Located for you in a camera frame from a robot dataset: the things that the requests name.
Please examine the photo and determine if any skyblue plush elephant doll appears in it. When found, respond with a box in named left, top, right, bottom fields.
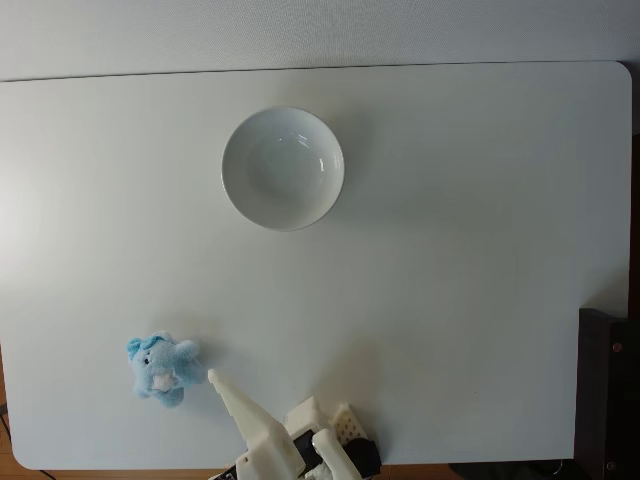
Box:
left=125, top=328, right=206, bottom=410

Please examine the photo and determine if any white ceramic bowl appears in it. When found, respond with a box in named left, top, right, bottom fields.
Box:
left=221, top=104, right=346, bottom=233

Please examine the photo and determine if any black table clamp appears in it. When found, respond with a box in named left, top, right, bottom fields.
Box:
left=347, top=435, right=382, bottom=475

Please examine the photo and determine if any dark wooden cabinet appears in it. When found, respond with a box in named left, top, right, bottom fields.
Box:
left=574, top=308, right=640, bottom=480

